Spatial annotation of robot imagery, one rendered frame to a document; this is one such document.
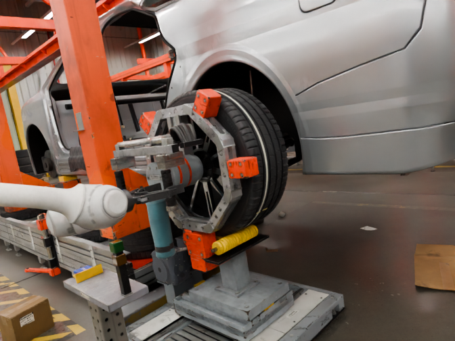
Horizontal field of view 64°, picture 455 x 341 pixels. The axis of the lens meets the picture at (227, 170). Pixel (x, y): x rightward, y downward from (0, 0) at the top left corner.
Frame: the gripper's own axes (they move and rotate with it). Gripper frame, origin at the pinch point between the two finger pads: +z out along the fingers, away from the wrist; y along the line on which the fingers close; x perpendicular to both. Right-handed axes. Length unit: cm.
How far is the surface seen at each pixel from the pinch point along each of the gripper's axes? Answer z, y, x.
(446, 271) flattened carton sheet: 139, 48, -82
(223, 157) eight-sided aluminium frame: 20.5, 8.9, 6.5
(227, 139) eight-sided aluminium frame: 23.3, 9.7, 13.2
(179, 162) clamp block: 4.9, 2.3, 8.3
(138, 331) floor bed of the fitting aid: 3, -53, -75
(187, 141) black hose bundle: 9.2, 3.5, 15.1
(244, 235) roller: 36.2, -2.6, -30.8
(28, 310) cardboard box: -27, -116, -66
